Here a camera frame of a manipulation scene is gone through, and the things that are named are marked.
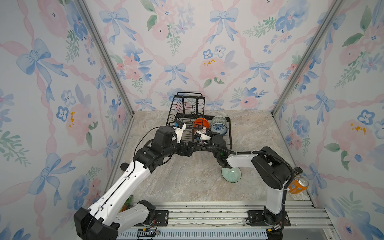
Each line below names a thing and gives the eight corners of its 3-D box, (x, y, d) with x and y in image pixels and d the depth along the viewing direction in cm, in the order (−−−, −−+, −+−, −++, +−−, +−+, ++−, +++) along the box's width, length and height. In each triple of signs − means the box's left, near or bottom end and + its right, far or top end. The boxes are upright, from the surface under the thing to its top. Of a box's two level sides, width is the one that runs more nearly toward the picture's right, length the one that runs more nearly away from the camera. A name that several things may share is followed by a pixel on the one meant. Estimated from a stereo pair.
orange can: (287, 195, 83) (299, 188, 74) (283, 184, 87) (294, 176, 78) (298, 195, 83) (311, 188, 74) (293, 184, 87) (305, 176, 78)
